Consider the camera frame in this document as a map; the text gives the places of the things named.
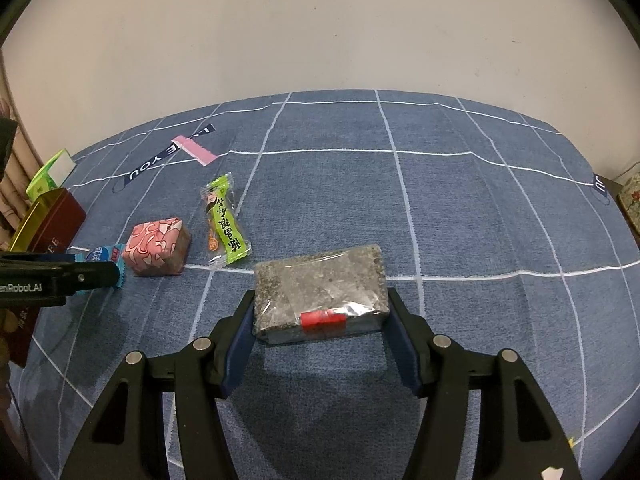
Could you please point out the pink patterned snack block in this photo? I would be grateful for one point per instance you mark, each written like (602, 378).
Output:
(152, 245)

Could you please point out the floral patterned box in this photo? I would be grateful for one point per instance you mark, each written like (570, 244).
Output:
(631, 202)

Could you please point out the blue checked blanket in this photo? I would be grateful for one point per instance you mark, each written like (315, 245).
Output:
(475, 220)

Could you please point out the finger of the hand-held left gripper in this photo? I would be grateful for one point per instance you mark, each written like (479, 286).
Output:
(92, 276)

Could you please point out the green snack bar packet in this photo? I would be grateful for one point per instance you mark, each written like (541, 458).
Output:
(222, 220)

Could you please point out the beige curtain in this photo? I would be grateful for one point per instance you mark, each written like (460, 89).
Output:
(20, 185)

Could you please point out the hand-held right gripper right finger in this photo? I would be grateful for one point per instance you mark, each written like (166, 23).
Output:
(400, 340)

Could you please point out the blue candy wrapper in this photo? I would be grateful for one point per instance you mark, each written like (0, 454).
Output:
(102, 254)

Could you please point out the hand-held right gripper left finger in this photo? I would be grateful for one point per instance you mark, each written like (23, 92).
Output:
(240, 340)

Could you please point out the sesame block packet red label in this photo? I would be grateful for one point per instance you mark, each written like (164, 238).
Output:
(320, 285)

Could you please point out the red tin box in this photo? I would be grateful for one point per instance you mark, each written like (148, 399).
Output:
(55, 225)

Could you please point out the green and white box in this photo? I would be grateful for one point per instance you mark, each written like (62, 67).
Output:
(50, 172)

